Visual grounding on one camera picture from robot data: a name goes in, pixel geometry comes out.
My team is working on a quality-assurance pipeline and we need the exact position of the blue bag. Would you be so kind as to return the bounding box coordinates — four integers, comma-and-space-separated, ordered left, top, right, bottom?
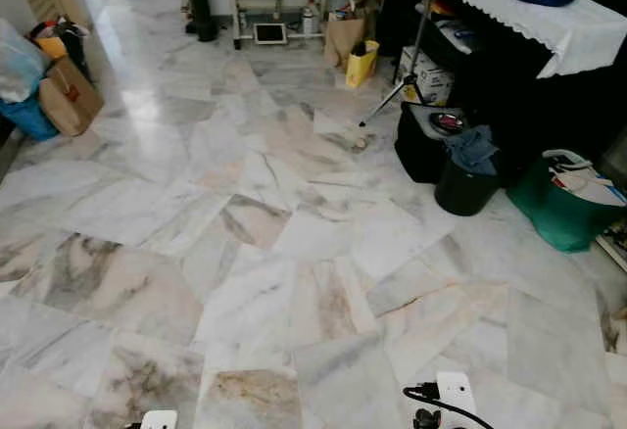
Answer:
0, 96, 60, 142

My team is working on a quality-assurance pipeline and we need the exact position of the white lace tablecloth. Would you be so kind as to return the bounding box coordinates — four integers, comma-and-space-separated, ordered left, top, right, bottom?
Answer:
400, 0, 627, 79

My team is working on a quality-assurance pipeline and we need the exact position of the yellow paper bag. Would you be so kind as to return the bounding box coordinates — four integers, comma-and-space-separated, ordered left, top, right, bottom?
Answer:
344, 39, 380, 89

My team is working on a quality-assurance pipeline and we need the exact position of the clear plastic bag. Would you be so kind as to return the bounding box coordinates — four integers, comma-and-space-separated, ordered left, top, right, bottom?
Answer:
0, 20, 50, 105

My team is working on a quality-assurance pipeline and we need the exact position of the black round bucket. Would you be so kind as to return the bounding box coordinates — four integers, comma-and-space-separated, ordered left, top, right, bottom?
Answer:
434, 155, 501, 217

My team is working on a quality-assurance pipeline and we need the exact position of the white cardboard box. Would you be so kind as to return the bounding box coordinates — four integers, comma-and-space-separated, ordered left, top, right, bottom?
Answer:
397, 46, 455, 107

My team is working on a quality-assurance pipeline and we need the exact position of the white metal rack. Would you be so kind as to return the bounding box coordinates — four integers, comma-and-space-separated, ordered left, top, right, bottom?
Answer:
229, 0, 330, 50

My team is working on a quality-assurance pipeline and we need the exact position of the stack of books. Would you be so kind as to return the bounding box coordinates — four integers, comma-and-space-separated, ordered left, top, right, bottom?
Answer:
595, 218, 627, 271

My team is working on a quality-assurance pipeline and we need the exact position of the silver tripod stand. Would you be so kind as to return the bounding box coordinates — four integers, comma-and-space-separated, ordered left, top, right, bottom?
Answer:
358, 0, 444, 128

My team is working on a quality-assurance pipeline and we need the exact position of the small brown paper bag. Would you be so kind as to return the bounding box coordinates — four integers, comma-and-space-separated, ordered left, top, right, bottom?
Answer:
323, 13, 366, 70

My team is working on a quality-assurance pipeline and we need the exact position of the black bag with orange item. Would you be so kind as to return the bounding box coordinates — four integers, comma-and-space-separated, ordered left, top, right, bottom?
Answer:
27, 16, 94, 82

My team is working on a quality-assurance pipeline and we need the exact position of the green fabric storage bag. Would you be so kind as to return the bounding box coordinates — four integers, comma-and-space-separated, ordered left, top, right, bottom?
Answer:
506, 149, 627, 254

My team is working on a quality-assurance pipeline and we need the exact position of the large brown paper bag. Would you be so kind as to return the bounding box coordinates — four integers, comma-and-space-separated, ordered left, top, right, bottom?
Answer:
37, 56, 105, 138

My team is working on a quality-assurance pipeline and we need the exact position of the black table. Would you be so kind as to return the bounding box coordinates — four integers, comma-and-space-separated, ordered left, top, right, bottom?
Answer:
377, 0, 627, 190

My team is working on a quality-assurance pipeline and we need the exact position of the blue denim cloth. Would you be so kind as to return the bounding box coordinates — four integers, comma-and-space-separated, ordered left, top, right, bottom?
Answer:
447, 124, 501, 176

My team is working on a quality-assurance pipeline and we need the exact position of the white framed tablet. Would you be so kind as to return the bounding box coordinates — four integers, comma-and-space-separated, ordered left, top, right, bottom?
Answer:
253, 23, 288, 46

